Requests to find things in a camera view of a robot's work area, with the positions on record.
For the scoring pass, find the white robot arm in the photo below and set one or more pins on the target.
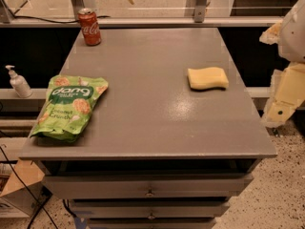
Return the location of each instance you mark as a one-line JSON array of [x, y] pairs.
[[287, 89]]

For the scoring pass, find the yellow sponge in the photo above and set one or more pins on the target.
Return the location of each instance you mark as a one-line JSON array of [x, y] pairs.
[[208, 78]]

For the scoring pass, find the grey drawer cabinet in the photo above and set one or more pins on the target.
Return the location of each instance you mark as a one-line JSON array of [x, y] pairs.
[[150, 122]]

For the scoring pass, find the green rice chips bag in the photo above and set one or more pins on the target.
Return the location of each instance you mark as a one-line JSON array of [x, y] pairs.
[[70, 101]]

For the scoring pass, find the red cola can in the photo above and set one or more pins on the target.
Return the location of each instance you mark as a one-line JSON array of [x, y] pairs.
[[89, 26]]

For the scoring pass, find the middle grey drawer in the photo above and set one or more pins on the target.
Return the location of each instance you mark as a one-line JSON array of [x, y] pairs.
[[148, 209]]

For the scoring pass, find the grey drawer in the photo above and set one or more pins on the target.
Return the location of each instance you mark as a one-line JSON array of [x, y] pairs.
[[151, 223], [148, 209], [196, 186]]

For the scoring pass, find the top grey drawer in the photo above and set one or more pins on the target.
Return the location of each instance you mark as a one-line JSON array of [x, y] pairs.
[[196, 186]]

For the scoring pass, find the bottom grey drawer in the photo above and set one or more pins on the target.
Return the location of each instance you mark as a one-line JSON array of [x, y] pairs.
[[151, 223]]

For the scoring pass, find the white pump dispenser bottle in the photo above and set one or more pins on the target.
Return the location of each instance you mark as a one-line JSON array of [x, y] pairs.
[[19, 83]]

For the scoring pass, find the cardboard box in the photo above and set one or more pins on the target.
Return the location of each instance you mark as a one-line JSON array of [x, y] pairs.
[[18, 198]]

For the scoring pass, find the glass railing with metal posts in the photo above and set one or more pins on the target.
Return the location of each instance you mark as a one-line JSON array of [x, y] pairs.
[[146, 13]]

